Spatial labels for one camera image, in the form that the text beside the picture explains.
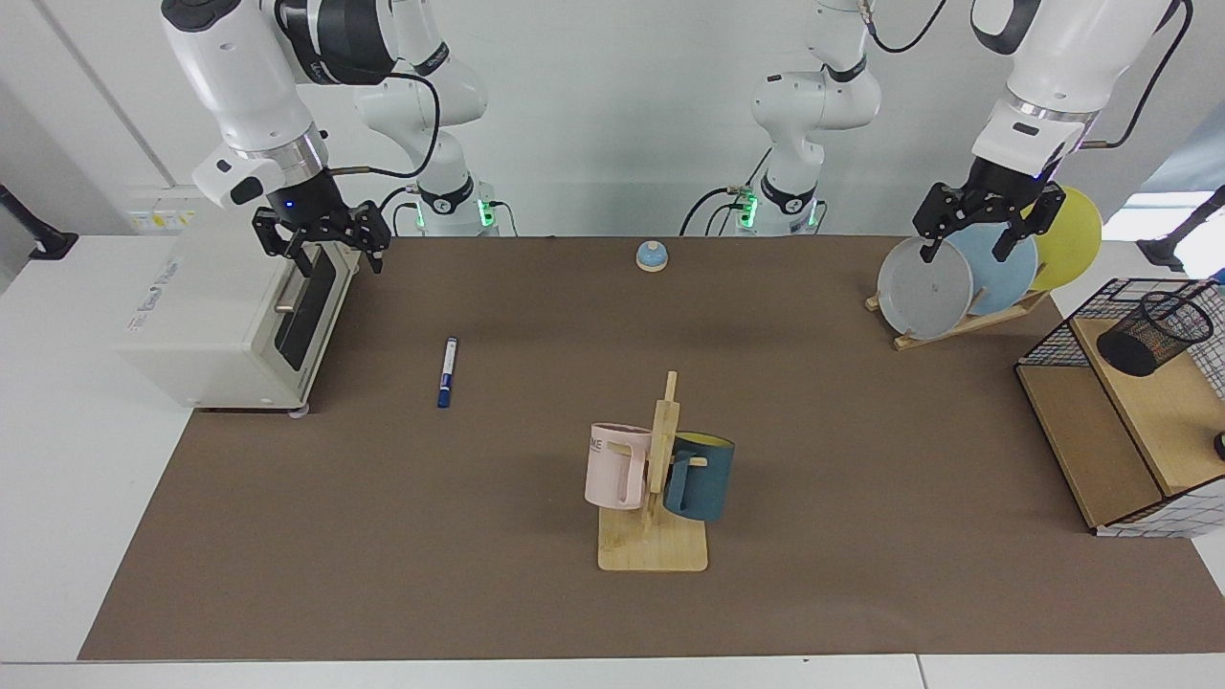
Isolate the black mesh pen holder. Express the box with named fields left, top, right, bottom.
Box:
left=1096, top=291, right=1215, bottom=378

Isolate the light blue plate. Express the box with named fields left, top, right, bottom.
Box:
left=943, top=215, right=1039, bottom=317

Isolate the grey plate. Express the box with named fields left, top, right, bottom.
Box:
left=877, top=235, right=975, bottom=342

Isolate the yellow plate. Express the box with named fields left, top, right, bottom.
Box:
left=1014, top=185, right=1103, bottom=293

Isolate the wooden plate rack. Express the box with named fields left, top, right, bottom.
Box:
left=864, top=287, right=1051, bottom=352

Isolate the pale toaster oven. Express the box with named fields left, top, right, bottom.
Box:
left=113, top=191, right=363, bottom=419

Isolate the white socket box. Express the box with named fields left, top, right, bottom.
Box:
left=127, top=187, right=207, bottom=235

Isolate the black clamp stand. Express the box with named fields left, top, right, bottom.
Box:
left=0, top=184, right=79, bottom=261
left=1137, top=185, right=1225, bottom=274

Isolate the brown table cloth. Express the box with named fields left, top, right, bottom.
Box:
left=77, top=235, right=1225, bottom=662

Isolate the pink cup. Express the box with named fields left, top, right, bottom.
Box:
left=584, top=422, right=654, bottom=511

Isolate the dark teal cup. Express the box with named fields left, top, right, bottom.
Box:
left=662, top=432, right=736, bottom=523

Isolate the wooden cup stand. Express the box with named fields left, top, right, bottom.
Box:
left=598, top=370, right=710, bottom=573

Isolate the black arm base cable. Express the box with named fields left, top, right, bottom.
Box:
left=376, top=182, right=427, bottom=237
left=679, top=148, right=774, bottom=237

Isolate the wire basket with wooden floor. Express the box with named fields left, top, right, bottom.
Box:
left=1014, top=277, right=1225, bottom=539

